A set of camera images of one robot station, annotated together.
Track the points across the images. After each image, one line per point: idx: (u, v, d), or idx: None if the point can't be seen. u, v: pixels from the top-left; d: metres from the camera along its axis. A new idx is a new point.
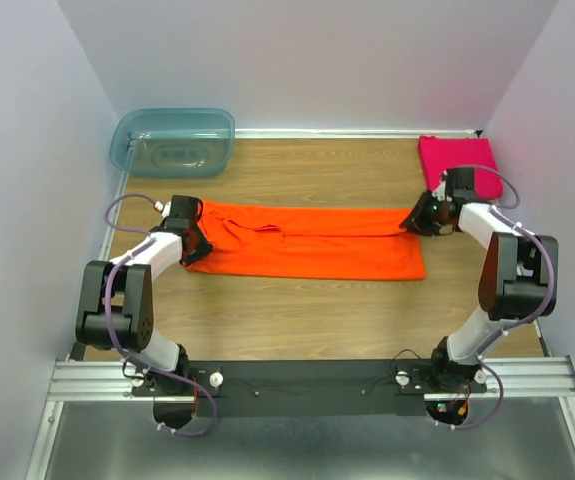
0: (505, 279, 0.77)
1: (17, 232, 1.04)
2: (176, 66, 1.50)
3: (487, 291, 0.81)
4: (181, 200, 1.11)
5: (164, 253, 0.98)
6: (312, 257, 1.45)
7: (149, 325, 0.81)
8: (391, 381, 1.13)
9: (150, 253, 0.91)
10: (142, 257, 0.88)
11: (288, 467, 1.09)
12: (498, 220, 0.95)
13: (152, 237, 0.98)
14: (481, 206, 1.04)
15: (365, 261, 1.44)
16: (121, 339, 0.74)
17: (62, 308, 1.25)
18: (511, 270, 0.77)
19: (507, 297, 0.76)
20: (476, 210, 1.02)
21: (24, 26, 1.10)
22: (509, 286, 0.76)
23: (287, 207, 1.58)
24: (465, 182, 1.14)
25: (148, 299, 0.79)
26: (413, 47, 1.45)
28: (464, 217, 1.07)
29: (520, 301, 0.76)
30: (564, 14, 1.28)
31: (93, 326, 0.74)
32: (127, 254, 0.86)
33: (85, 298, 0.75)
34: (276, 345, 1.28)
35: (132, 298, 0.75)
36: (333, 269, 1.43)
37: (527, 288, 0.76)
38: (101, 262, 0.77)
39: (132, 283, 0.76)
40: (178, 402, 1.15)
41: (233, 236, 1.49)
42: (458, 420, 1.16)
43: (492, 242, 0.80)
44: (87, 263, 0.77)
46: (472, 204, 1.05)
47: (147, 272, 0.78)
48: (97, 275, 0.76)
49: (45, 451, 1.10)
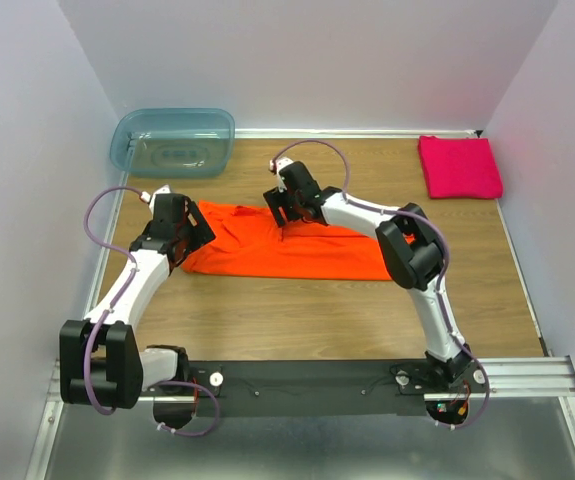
0: (408, 260, 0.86)
1: (18, 232, 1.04)
2: (175, 66, 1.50)
3: (397, 273, 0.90)
4: (164, 205, 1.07)
5: (147, 285, 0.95)
6: (312, 257, 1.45)
7: (138, 378, 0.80)
8: (392, 381, 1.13)
9: (129, 300, 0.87)
10: (122, 308, 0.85)
11: (289, 467, 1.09)
12: (359, 209, 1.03)
13: (133, 267, 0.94)
14: (336, 197, 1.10)
15: (365, 261, 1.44)
16: (107, 400, 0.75)
17: (63, 308, 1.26)
18: (406, 249, 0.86)
19: (418, 270, 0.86)
20: (334, 205, 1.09)
21: (23, 28, 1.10)
22: (413, 261, 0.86)
23: None
24: (303, 180, 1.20)
25: (134, 357, 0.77)
26: (413, 46, 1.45)
28: (329, 215, 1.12)
29: (426, 265, 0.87)
30: (564, 14, 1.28)
31: (78, 388, 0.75)
32: (105, 308, 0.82)
33: (67, 363, 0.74)
34: (276, 345, 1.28)
35: (113, 363, 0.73)
36: (333, 269, 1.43)
37: (424, 253, 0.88)
38: (78, 325, 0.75)
39: (111, 349, 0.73)
40: (179, 403, 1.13)
41: (232, 236, 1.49)
42: (458, 420, 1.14)
43: (378, 235, 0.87)
44: (63, 325, 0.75)
46: (329, 201, 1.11)
47: (128, 334, 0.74)
48: (77, 338, 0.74)
49: (45, 451, 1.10)
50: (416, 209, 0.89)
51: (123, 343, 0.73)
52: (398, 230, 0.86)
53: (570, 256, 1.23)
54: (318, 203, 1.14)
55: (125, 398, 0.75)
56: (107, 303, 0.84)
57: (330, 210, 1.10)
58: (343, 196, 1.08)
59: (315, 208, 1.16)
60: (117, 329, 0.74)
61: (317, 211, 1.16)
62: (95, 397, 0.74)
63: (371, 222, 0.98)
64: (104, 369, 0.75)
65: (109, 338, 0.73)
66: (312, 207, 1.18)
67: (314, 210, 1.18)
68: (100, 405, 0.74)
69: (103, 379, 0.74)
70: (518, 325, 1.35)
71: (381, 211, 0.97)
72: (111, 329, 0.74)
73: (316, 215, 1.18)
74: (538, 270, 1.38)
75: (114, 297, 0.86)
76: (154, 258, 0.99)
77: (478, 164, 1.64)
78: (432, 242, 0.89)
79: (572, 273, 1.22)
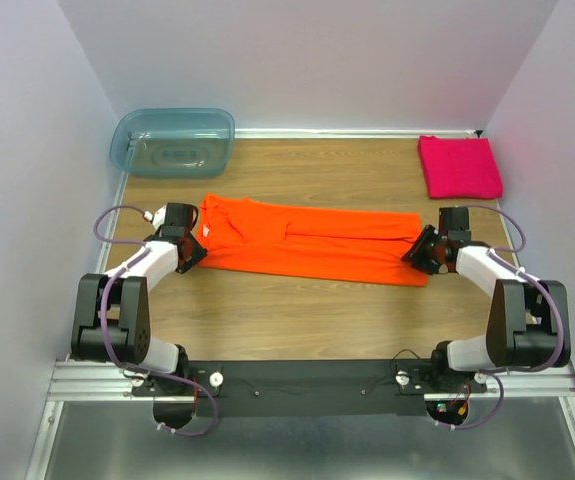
0: (516, 332, 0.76)
1: (17, 232, 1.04)
2: (176, 67, 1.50)
3: (496, 341, 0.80)
4: (176, 208, 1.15)
5: (159, 264, 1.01)
6: (313, 257, 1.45)
7: (148, 336, 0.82)
8: (391, 381, 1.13)
9: (144, 265, 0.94)
10: (137, 269, 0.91)
11: (288, 467, 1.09)
12: (498, 265, 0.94)
13: (147, 247, 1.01)
14: (478, 247, 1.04)
15: (363, 264, 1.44)
16: (118, 353, 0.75)
17: (62, 308, 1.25)
18: (522, 322, 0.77)
19: (521, 350, 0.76)
20: (473, 253, 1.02)
21: (24, 28, 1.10)
22: (521, 339, 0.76)
23: (287, 206, 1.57)
24: (459, 223, 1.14)
25: (145, 312, 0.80)
26: (413, 46, 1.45)
28: (461, 261, 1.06)
29: (534, 352, 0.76)
30: (564, 14, 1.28)
31: (89, 340, 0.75)
32: (122, 265, 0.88)
33: (81, 311, 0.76)
34: (276, 345, 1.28)
35: (127, 311, 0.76)
36: (334, 269, 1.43)
37: (540, 340, 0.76)
38: (95, 276, 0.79)
39: (126, 297, 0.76)
40: (178, 403, 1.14)
41: (233, 237, 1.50)
42: (458, 420, 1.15)
43: (498, 291, 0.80)
44: (82, 277, 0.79)
46: (468, 247, 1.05)
47: (141, 285, 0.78)
48: (93, 288, 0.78)
49: (45, 451, 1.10)
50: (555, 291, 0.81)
51: (138, 289, 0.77)
52: (521, 297, 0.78)
53: (569, 256, 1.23)
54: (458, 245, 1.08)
55: (135, 350, 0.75)
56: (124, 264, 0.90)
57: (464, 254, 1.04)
58: (487, 251, 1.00)
59: (453, 248, 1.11)
60: (132, 279, 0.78)
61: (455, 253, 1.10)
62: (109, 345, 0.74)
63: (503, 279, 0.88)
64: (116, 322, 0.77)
65: (124, 286, 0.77)
66: (450, 247, 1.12)
67: (450, 249, 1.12)
68: (113, 354, 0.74)
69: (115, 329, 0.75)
70: None
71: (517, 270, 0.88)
72: (127, 280, 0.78)
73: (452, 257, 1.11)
74: (538, 270, 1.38)
75: (130, 261, 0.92)
76: (164, 244, 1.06)
77: (478, 165, 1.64)
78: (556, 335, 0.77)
79: (572, 273, 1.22)
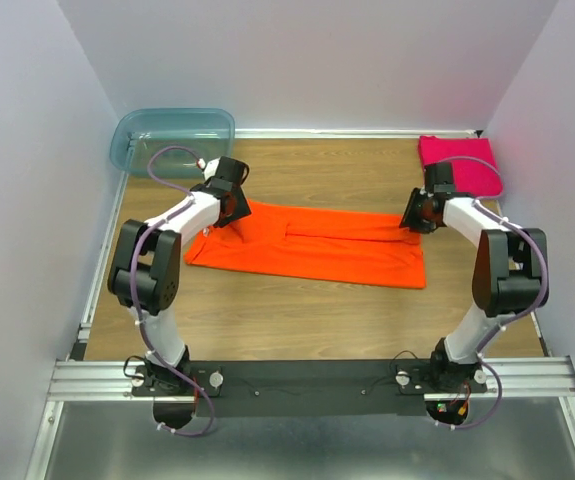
0: (498, 277, 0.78)
1: (17, 232, 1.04)
2: (175, 67, 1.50)
3: (481, 290, 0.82)
4: (228, 164, 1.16)
5: (197, 219, 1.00)
6: (313, 257, 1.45)
7: (175, 290, 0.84)
8: (392, 381, 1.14)
9: (183, 220, 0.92)
10: (176, 224, 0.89)
11: (288, 467, 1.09)
12: (481, 214, 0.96)
13: (191, 199, 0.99)
14: (463, 199, 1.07)
15: (362, 265, 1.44)
16: (144, 298, 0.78)
17: (62, 308, 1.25)
18: (503, 266, 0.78)
19: (503, 294, 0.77)
20: (460, 206, 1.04)
21: (23, 28, 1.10)
22: (503, 283, 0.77)
23: (287, 207, 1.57)
24: (444, 177, 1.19)
25: (176, 265, 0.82)
26: (413, 46, 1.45)
28: (449, 211, 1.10)
29: (516, 296, 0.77)
30: (564, 14, 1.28)
31: (121, 281, 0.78)
32: (161, 218, 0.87)
33: (119, 255, 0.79)
34: (276, 345, 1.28)
35: (158, 262, 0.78)
36: (334, 270, 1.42)
37: (520, 283, 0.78)
38: (136, 223, 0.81)
39: (160, 250, 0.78)
40: (178, 402, 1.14)
41: (233, 238, 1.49)
42: (458, 420, 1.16)
43: (483, 241, 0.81)
44: (125, 222, 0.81)
46: (455, 200, 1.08)
47: (176, 241, 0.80)
48: (131, 236, 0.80)
49: (45, 451, 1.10)
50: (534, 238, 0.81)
51: (172, 245, 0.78)
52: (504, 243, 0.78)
53: (569, 256, 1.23)
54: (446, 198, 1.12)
55: (160, 299, 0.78)
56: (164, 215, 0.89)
57: (455, 206, 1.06)
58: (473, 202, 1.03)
59: (439, 200, 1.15)
60: (169, 234, 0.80)
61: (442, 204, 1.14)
62: (136, 291, 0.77)
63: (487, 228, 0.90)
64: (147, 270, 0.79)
65: (160, 240, 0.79)
66: (436, 199, 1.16)
67: (438, 202, 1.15)
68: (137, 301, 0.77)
69: (145, 278, 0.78)
70: (520, 325, 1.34)
71: (500, 221, 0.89)
72: (164, 233, 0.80)
73: (439, 208, 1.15)
74: None
75: (170, 213, 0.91)
76: (207, 200, 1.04)
77: (478, 165, 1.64)
78: (537, 278, 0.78)
79: (571, 272, 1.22)
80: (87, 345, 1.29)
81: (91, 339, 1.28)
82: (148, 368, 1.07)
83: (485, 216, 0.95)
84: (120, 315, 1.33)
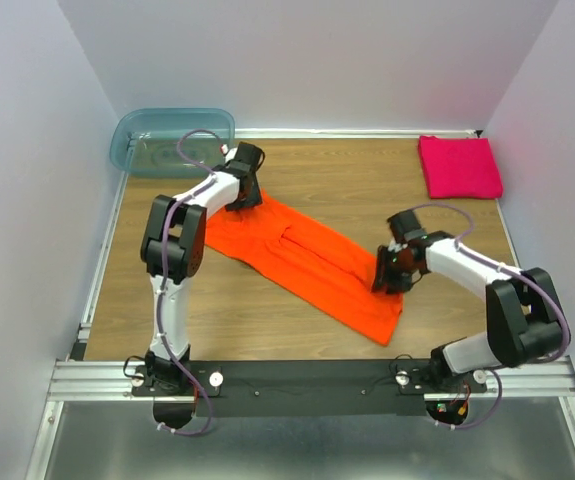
0: (519, 332, 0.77)
1: (18, 232, 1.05)
2: (175, 66, 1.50)
3: (500, 344, 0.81)
4: (247, 148, 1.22)
5: (221, 194, 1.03)
6: (296, 268, 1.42)
7: (200, 261, 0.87)
8: (392, 381, 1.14)
9: (209, 196, 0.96)
10: (202, 200, 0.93)
11: (288, 466, 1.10)
12: (474, 259, 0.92)
13: (213, 177, 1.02)
14: (444, 242, 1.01)
15: (334, 299, 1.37)
16: (173, 267, 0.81)
17: (61, 308, 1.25)
18: (519, 320, 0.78)
19: (529, 348, 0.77)
20: (442, 250, 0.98)
21: (24, 29, 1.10)
22: (525, 337, 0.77)
23: (292, 208, 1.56)
24: (412, 225, 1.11)
25: (202, 237, 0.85)
26: (412, 47, 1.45)
28: (433, 260, 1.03)
29: (541, 346, 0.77)
30: (564, 15, 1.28)
31: (152, 251, 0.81)
32: (189, 194, 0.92)
33: (149, 227, 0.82)
34: (276, 345, 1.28)
35: (186, 235, 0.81)
36: (306, 290, 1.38)
37: (541, 331, 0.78)
38: (166, 198, 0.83)
39: (189, 223, 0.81)
40: (178, 403, 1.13)
41: (235, 224, 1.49)
42: (458, 420, 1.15)
43: (492, 298, 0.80)
44: (154, 196, 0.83)
46: (434, 245, 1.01)
47: (203, 215, 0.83)
48: (161, 209, 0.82)
49: (45, 451, 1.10)
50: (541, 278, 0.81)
51: (199, 219, 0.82)
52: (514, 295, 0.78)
53: (569, 256, 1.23)
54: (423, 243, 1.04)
55: (188, 268, 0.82)
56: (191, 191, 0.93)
57: (435, 255, 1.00)
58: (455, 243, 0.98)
59: (418, 246, 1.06)
60: (195, 209, 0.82)
61: (421, 249, 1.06)
62: (166, 261, 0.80)
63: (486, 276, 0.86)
64: (175, 241, 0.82)
65: (189, 214, 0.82)
66: (415, 246, 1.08)
67: (417, 249, 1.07)
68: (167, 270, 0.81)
69: (174, 249, 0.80)
70: None
71: (499, 265, 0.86)
72: (191, 208, 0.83)
73: (420, 254, 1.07)
74: None
75: (196, 190, 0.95)
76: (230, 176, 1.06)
77: (478, 165, 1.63)
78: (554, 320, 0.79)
79: (571, 273, 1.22)
80: (87, 345, 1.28)
81: (91, 339, 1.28)
82: (148, 369, 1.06)
83: (477, 259, 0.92)
84: (120, 315, 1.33)
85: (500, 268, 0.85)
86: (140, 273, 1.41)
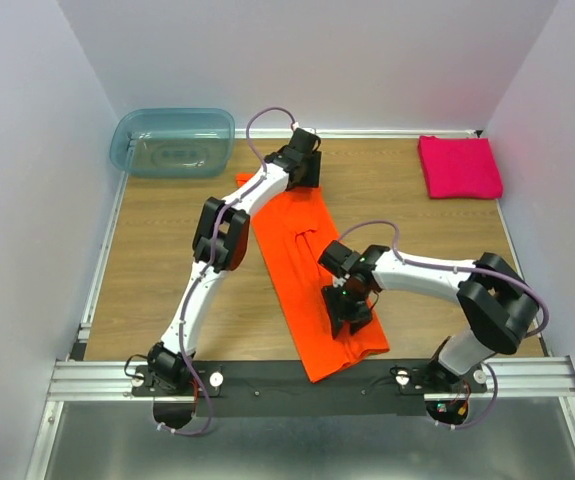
0: (503, 322, 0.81)
1: (17, 231, 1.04)
2: (175, 66, 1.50)
3: (491, 339, 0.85)
4: (301, 135, 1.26)
5: (269, 191, 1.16)
6: (294, 277, 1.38)
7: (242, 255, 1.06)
8: (392, 381, 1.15)
9: (254, 196, 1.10)
10: (247, 202, 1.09)
11: (288, 466, 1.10)
12: (424, 268, 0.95)
13: (262, 176, 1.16)
14: (386, 258, 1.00)
15: (311, 323, 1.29)
16: (218, 261, 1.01)
17: (61, 309, 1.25)
18: (498, 311, 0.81)
19: (516, 329, 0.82)
20: (388, 270, 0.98)
21: (24, 28, 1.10)
22: (509, 322, 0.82)
23: (330, 219, 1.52)
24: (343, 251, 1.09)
25: (245, 236, 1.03)
26: (413, 47, 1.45)
28: (385, 281, 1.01)
29: (522, 321, 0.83)
30: (564, 14, 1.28)
31: (203, 246, 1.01)
32: (236, 197, 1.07)
33: (202, 226, 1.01)
34: (276, 345, 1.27)
35: (231, 237, 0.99)
36: (285, 297, 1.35)
37: (516, 308, 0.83)
38: (216, 203, 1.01)
39: (232, 228, 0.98)
40: (178, 403, 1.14)
41: (276, 213, 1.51)
42: (458, 420, 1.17)
43: (468, 304, 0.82)
44: (208, 200, 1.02)
46: (379, 266, 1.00)
47: (245, 222, 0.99)
48: (212, 212, 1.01)
49: (45, 452, 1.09)
50: (494, 261, 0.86)
51: (242, 225, 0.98)
52: (484, 291, 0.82)
53: (570, 256, 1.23)
54: (368, 268, 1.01)
55: (230, 263, 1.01)
56: (239, 193, 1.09)
57: (385, 275, 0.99)
58: (396, 256, 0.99)
59: (364, 272, 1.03)
60: (240, 215, 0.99)
61: (367, 275, 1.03)
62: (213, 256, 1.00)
63: (446, 281, 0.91)
64: (223, 239, 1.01)
65: (234, 220, 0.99)
66: (359, 273, 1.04)
67: (363, 274, 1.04)
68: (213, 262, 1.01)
69: (221, 247, 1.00)
70: None
71: (454, 268, 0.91)
72: (237, 215, 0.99)
73: (367, 279, 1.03)
74: (539, 270, 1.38)
75: (244, 191, 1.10)
76: (279, 172, 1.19)
77: (478, 165, 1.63)
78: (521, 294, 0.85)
79: (572, 273, 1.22)
80: (87, 345, 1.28)
81: (91, 339, 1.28)
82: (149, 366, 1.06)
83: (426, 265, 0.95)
84: (120, 315, 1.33)
85: (457, 268, 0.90)
86: (140, 273, 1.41)
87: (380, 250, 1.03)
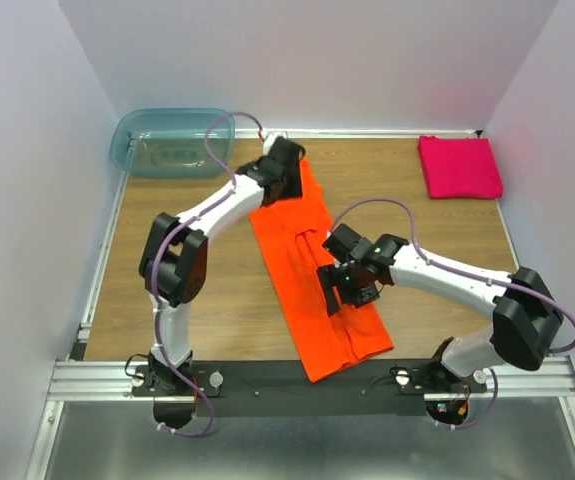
0: (532, 342, 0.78)
1: (16, 230, 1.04)
2: (175, 66, 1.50)
3: (513, 354, 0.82)
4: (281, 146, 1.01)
5: (240, 209, 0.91)
6: (293, 276, 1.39)
7: (199, 286, 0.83)
8: (392, 381, 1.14)
9: (218, 215, 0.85)
10: (209, 220, 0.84)
11: (288, 466, 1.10)
12: (450, 274, 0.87)
13: (231, 190, 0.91)
14: (405, 253, 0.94)
15: (311, 322, 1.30)
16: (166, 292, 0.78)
17: (60, 309, 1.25)
18: (529, 329, 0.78)
19: (542, 349, 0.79)
20: (407, 266, 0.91)
21: (23, 26, 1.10)
22: (537, 342, 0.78)
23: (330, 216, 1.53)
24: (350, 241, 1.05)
25: (203, 262, 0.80)
26: (413, 46, 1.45)
28: (401, 277, 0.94)
29: (549, 341, 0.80)
30: (564, 14, 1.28)
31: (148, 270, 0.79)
32: (193, 214, 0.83)
33: (149, 247, 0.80)
34: (276, 345, 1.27)
35: (181, 263, 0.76)
36: (284, 294, 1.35)
37: (545, 328, 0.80)
38: (169, 218, 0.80)
39: (184, 251, 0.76)
40: (178, 403, 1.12)
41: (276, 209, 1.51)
42: (458, 420, 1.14)
43: (501, 321, 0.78)
44: (159, 215, 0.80)
46: (396, 261, 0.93)
47: (202, 244, 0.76)
48: (162, 231, 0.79)
49: (45, 452, 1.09)
50: (531, 277, 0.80)
51: (196, 249, 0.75)
52: (519, 310, 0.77)
53: (570, 256, 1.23)
54: (382, 260, 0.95)
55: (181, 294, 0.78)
56: (197, 210, 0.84)
57: (403, 272, 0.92)
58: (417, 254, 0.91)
59: (376, 264, 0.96)
60: (196, 236, 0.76)
61: (380, 268, 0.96)
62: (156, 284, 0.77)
63: (476, 293, 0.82)
64: (171, 263, 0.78)
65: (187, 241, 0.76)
66: (371, 264, 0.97)
67: (376, 267, 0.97)
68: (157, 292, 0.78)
69: (169, 273, 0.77)
70: None
71: (489, 279, 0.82)
72: (193, 234, 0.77)
73: (379, 272, 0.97)
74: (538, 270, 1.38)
75: (205, 207, 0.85)
76: (252, 186, 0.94)
77: (478, 165, 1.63)
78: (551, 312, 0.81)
79: (572, 273, 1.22)
80: (87, 345, 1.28)
81: (91, 339, 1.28)
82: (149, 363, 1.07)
83: (453, 272, 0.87)
84: (120, 315, 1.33)
85: (492, 280, 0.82)
86: None
87: (393, 240, 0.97)
